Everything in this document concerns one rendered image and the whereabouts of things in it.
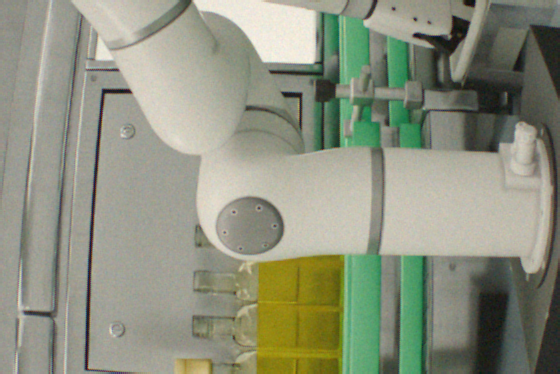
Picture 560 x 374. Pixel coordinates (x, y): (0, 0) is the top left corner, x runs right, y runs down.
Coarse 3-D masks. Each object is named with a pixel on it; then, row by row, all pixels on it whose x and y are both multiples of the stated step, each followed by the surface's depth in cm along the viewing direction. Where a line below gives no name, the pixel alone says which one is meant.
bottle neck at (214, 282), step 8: (200, 272) 158; (208, 272) 158; (216, 272) 158; (224, 272) 158; (232, 272) 159; (200, 280) 157; (208, 280) 158; (216, 280) 158; (224, 280) 158; (232, 280) 158; (200, 288) 158; (208, 288) 158; (216, 288) 158; (224, 288) 158; (232, 288) 158
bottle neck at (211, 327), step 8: (192, 320) 155; (200, 320) 155; (208, 320) 155; (216, 320) 155; (224, 320) 156; (192, 328) 155; (200, 328) 155; (208, 328) 155; (216, 328) 155; (224, 328) 155; (232, 328) 155; (192, 336) 156; (200, 336) 155; (208, 336) 155; (216, 336) 155; (224, 336) 155; (232, 336) 155
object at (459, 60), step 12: (456, 0) 161; (480, 0) 138; (456, 12) 160; (468, 12) 160; (480, 12) 139; (480, 24) 143; (468, 36) 144; (468, 48) 147; (456, 60) 157; (468, 60) 151; (456, 72) 153
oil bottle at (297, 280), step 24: (240, 264) 158; (264, 264) 157; (288, 264) 157; (312, 264) 157; (336, 264) 158; (240, 288) 156; (264, 288) 156; (288, 288) 156; (312, 288) 156; (336, 288) 156
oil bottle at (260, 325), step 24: (240, 312) 155; (264, 312) 155; (288, 312) 155; (312, 312) 155; (336, 312) 155; (240, 336) 154; (264, 336) 154; (288, 336) 154; (312, 336) 154; (336, 336) 154
